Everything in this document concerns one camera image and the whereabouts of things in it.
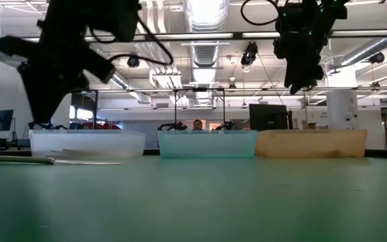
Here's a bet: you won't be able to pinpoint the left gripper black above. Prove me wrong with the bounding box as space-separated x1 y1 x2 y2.
0 0 117 124

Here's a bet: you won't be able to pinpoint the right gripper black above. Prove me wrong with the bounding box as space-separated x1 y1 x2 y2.
273 31 325 96

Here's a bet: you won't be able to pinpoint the plain white column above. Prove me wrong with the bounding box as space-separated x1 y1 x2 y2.
50 93 74 130

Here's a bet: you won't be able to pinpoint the white column with signs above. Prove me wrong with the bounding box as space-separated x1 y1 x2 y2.
326 65 359 130

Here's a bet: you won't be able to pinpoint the black computer monitor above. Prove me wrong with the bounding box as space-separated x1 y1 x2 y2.
249 104 289 132

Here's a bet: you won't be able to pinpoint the orange plastic bin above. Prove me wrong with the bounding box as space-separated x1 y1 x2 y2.
255 129 368 158

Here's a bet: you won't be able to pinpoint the long ceiling light strip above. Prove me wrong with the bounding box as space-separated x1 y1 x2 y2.
139 32 234 40
242 31 281 38
331 29 387 37

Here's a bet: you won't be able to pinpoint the clear plastic bin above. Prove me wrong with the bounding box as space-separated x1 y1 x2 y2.
28 129 146 159

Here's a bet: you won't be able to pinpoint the red background object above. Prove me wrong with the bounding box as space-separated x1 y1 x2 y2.
69 121 122 130

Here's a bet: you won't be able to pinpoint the teal plastic bin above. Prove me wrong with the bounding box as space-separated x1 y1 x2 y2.
157 130 258 159

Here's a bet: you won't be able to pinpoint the green table mat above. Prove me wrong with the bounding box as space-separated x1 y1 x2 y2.
0 155 387 242

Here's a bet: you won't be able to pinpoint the black hanging ceiling camera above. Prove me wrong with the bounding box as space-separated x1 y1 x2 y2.
127 53 140 69
240 41 259 67
368 52 386 65

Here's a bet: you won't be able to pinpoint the silver spiral air duct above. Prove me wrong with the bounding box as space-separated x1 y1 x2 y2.
327 36 387 73

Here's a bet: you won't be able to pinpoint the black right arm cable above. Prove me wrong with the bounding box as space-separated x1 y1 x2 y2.
240 0 282 27

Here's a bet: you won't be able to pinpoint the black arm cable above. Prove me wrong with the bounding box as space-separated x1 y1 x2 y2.
89 15 175 67
240 0 282 27

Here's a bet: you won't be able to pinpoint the grey-handled table knife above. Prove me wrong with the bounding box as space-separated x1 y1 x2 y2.
0 155 122 166

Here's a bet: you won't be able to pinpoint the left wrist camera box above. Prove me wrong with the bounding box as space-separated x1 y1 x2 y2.
89 0 141 44

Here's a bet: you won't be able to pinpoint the black aluminium table frame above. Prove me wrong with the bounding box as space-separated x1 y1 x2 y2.
0 148 387 159

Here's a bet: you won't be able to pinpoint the silver round air duct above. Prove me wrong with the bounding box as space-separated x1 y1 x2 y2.
182 0 230 106

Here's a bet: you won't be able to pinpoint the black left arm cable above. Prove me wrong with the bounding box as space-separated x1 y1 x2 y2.
89 15 175 67

